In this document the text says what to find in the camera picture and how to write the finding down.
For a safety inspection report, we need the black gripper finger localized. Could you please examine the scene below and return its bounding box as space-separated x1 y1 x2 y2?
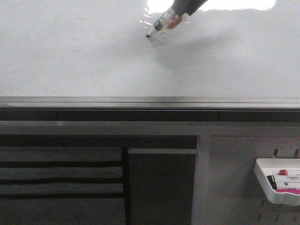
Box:
171 0 190 16
186 0 207 16

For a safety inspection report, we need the white black-tipped whiteboard marker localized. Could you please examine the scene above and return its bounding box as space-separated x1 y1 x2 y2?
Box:
146 7 188 38

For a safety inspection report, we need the dark grey cabinet panel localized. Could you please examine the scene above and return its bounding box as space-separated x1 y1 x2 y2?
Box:
128 149 197 225

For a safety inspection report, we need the red-capped marker in tray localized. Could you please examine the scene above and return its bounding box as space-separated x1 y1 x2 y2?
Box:
278 169 300 176

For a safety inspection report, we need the black-capped marker upper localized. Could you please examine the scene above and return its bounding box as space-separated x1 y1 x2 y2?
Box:
267 175 300 182

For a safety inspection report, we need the black-capped marker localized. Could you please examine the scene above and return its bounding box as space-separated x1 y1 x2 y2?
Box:
267 175 300 182
270 181 300 190

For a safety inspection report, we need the white plastic marker tray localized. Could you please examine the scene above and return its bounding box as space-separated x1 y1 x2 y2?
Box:
254 158 300 206

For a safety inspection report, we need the grey pegboard panel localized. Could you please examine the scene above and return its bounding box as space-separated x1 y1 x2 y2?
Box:
203 136 300 225

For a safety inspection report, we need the black-capped marker lower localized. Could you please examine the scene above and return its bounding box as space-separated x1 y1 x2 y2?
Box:
270 181 300 190

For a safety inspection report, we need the pink eraser in tray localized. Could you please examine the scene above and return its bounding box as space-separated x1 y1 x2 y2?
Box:
275 189 300 195

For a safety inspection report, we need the white whiteboard with aluminium frame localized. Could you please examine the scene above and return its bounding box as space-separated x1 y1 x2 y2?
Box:
0 0 300 110

